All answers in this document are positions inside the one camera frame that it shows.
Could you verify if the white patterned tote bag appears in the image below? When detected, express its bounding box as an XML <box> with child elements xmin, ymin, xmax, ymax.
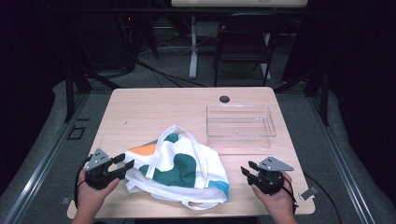
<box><xmin>124</xmin><ymin>124</ymin><xmax>231</xmax><ymax>211</ymax></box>

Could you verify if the black folding chair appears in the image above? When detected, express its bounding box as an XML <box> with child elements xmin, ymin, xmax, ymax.
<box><xmin>213</xmin><ymin>12</ymin><xmax>284</xmax><ymax>88</ymax></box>

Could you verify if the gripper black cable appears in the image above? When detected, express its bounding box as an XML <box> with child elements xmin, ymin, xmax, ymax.
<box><xmin>281</xmin><ymin>175</ymin><xmax>299</xmax><ymax>216</ymax></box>
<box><xmin>73</xmin><ymin>157</ymin><xmax>92</xmax><ymax>210</ymax></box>

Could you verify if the thick black floor cable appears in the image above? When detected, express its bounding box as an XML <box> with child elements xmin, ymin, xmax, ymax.
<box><xmin>135</xmin><ymin>60</ymin><xmax>207</xmax><ymax>89</ymax></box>

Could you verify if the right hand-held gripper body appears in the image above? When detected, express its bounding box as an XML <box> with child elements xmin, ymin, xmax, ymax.
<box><xmin>253</xmin><ymin>156</ymin><xmax>294</xmax><ymax>196</ymax></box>

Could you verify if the black metal stand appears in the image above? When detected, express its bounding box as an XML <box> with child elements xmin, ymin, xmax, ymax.
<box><xmin>64</xmin><ymin>60</ymin><xmax>121</xmax><ymax>124</ymax></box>
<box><xmin>274</xmin><ymin>65</ymin><xmax>331</xmax><ymax>127</ymax></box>

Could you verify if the clear plastic box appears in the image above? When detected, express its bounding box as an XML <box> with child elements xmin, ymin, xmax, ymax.
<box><xmin>205</xmin><ymin>104</ymin><xmax>277</xmax><ymax>148</ymax></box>

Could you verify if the metal floor rail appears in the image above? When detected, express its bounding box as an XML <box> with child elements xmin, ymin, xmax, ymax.
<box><xmin>306</xmin><ymin>92</ymin><xmax>377</xmax><ymax>224</ymax></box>
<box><xmin>0</xmin><ymin>92</ymin><xmax>92</xmax><ymax>224</ymax></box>

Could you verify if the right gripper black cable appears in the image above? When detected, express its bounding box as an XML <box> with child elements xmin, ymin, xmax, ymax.
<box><xmin>281</xmin><ymin>175</ymin><xmax>299</xmax><ymax>216</ymax></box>

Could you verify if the black cable on floor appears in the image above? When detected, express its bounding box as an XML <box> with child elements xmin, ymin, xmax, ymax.
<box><xmin>303</xmin><ymin>173</ymin><xmax>344</xmax><ymax>224</ymax></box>

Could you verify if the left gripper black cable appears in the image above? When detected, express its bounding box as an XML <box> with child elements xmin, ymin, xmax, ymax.
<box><xmin>73</xmin><ymin>157</ymin><xmax>92</xmax><ymax>210</ymax></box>

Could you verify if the white desk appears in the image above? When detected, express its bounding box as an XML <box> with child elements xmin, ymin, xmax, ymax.
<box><xmin>170</xmin><ymin>0</ymin><xmax>309</xmax><ymax>80</ymax></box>

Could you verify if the person's left hand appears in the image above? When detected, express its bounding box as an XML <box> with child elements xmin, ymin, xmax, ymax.
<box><xmin>77</xmin><ymin>169</ymin><xmax>120</xmax><ymax>216</ymax></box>

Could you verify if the person's right hand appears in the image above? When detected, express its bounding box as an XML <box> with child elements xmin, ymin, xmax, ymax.
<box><xmin>251</xmin><ymin>171</ymin><xmax>297</xmax><ymax>218</ymax></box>

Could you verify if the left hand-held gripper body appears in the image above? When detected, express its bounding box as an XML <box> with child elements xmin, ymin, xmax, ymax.
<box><xmin>83</xmin><ymin>148</ymin><xmax>126</xmax><ymax>190</ymax></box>

